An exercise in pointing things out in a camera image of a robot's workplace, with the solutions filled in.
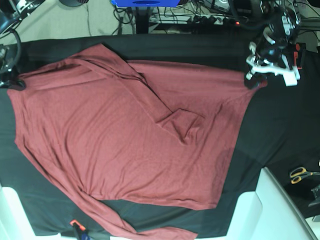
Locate white power strip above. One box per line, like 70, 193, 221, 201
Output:
149, 13, 227, 25

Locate maroon long-sleeve T-shirt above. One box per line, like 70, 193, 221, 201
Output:
7, 44, 255, 240

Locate orange black clamp bottom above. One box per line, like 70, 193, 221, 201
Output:
69, 219, 91, 240

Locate black stand post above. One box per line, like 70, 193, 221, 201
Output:
133, 7, 153, 34

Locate orange black clamp right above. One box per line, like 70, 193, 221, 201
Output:
293, 42, 307, 70

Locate yellow-handled scissors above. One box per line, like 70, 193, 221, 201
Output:
289, 166, 320, 185

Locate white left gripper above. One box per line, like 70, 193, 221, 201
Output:
244, 41, 300, 90

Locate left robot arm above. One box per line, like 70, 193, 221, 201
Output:
228, 0, 301, 89

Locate black metal tool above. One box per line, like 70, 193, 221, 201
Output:
308, 185, 320, 207

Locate blue plastic bin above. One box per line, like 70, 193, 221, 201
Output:
110, 0, 180, 8

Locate black round base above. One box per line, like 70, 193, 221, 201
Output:
59, 0, 89, 8

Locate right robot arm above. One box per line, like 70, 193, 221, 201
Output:
0, 0, 43, 91

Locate orange black clamp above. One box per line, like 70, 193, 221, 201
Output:
69, 219, 91, 240
293, 42, 307, 70

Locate white foam block left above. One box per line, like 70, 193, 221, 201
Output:
0, 186, 35, 240

